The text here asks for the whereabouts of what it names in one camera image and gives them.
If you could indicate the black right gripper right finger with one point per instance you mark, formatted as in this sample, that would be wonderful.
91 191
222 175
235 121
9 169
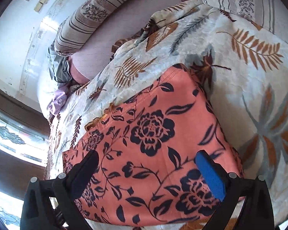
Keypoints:
228 188

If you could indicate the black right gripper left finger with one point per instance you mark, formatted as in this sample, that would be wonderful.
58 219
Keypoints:
48 204

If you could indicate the orange floral garment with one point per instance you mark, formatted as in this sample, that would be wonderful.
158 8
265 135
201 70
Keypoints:
146 173

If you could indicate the stained glass window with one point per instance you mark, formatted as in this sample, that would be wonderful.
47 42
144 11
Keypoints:
23 142

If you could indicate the purple floral cloth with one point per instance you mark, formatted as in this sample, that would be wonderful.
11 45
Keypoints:
58 99

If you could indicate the grey blue pillowcase pillow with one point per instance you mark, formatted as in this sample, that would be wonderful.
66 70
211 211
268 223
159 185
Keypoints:
58 66

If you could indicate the cream leaf pattern blanket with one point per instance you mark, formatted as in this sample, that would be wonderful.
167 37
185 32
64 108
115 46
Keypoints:
242 69

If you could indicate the striped floral bolster pillow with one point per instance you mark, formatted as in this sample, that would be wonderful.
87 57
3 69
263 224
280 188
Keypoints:
74 32

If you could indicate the pink quilted bed sheet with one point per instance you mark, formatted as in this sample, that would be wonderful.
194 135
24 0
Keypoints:
123 23

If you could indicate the beige wall switch panel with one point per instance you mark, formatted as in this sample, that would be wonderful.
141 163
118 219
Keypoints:
40 4

